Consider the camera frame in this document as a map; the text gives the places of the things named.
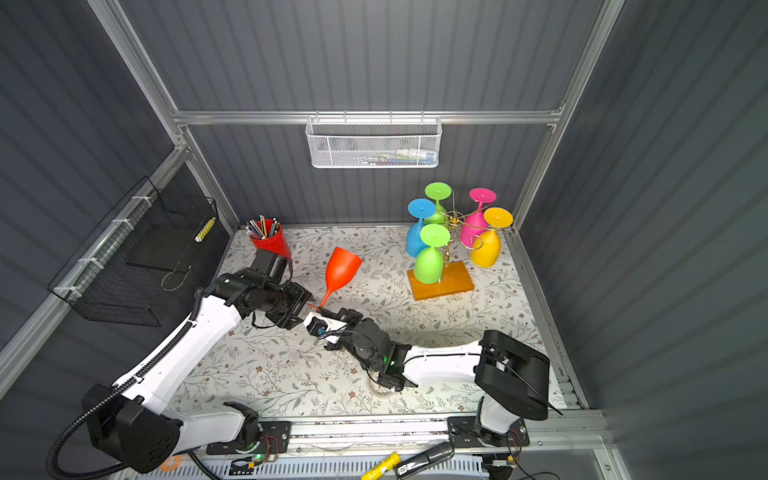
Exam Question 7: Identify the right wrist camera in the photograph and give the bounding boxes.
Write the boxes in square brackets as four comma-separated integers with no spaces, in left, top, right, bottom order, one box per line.
[303,312,347,338]

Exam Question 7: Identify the red wine glass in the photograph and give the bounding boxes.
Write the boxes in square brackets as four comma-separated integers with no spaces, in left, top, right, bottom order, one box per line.
[310,247,363,311]

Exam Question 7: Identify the yellow wine glass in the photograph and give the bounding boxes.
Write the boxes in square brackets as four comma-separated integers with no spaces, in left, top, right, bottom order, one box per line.
[470,207,514,268]

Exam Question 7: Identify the green wine glass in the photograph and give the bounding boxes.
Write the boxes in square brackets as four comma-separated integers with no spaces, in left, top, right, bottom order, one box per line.
[413,224,451,285]
[424,182,452,225]

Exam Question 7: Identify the pink wine glass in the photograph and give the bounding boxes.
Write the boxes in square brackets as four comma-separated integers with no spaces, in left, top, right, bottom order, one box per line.
[459,187,497,249]

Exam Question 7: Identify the gold rack with orange base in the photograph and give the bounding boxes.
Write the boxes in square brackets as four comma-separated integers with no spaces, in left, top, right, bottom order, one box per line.
[405,208,474,301]

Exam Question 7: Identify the black wire basket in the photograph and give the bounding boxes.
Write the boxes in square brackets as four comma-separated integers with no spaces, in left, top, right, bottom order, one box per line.
[48,183,228,327]

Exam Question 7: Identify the floral table mat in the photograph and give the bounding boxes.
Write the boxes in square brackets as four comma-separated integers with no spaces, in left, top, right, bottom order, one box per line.
[170,226,544,417]

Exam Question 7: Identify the yellow marker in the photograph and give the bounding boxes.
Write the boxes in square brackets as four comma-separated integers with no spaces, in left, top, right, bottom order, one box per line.
[361,453,401,480]

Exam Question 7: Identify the black handheld device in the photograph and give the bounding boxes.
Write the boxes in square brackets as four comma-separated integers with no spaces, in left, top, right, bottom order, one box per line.
[394,441,455,479]

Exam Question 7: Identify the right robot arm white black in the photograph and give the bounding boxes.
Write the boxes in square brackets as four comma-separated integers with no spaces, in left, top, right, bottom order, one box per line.
[303,307,550,446]

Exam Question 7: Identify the clear tape roll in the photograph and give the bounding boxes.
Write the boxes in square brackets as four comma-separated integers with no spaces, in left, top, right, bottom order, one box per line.
[366,370,398,399]

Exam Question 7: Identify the red pencil cup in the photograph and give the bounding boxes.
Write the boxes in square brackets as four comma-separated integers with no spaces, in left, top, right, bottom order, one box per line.
[245,216,292,259]

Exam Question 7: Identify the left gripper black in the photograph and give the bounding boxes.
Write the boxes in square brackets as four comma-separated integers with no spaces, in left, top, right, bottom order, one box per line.
[264,279,316,328]

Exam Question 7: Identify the blue wine glass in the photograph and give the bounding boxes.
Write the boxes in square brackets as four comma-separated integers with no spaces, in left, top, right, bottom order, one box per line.
[406,198,436,258]

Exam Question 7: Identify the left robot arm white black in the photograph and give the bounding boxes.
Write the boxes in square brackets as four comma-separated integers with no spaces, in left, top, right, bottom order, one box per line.
[46,250,312,479]

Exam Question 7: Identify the white wire mesh basket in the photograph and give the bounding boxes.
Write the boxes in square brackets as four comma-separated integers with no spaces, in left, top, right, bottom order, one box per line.
[305,118,443,169]

